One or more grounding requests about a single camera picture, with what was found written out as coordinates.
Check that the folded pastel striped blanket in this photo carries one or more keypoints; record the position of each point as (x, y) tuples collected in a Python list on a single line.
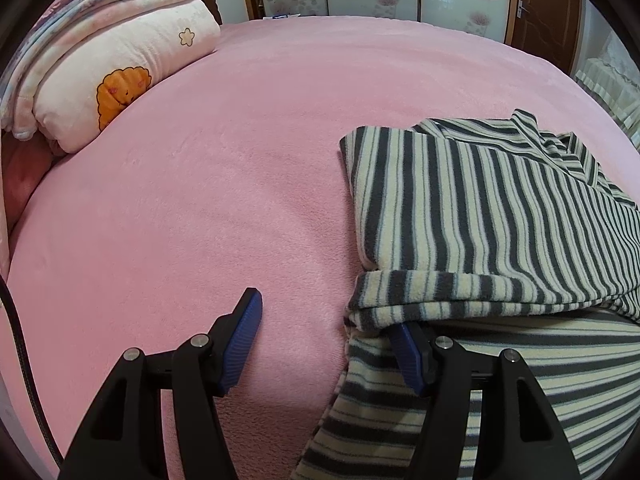
[(75, 35)]

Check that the pink fleece bed blanket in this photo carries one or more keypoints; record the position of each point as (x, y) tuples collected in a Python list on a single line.
[(200, 185)]

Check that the pink quilt with cookie print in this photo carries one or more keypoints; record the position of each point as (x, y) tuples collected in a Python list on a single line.
[(140, 60)]

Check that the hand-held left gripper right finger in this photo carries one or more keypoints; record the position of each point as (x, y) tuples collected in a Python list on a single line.
[(407, 357)]

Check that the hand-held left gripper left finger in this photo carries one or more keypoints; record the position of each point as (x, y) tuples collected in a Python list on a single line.
[(240, 345)]

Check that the small blue white box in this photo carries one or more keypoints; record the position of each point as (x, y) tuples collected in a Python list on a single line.
[(280, 16)]

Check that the lace covered furniture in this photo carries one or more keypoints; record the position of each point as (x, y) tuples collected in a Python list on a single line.
[(615, 85)]

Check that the black white striped shirt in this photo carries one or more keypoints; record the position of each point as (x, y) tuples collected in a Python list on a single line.
[(475, 210)]

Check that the dark pink pillow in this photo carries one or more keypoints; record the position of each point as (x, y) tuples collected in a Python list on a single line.
[(25, 175)]

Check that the brown wooden door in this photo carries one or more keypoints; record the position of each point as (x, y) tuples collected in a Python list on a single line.
[(550, 5)]

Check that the dark wooden headboard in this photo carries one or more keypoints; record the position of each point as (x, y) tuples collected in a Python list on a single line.
[(212, 5)]

